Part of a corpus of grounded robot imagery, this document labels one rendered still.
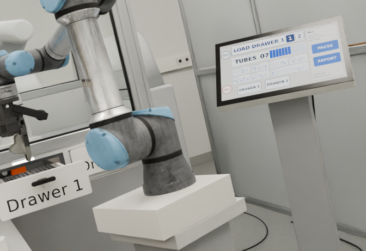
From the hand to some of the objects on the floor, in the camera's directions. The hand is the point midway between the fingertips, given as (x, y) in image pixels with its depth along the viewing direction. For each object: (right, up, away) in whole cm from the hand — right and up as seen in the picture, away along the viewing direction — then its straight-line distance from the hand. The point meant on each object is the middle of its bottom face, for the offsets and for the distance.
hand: (29, 156), depth 177 cm
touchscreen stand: (+112, -70, +46) cm, 140 cm away
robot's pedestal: (+65, -87, -16) cm, 110 cm away
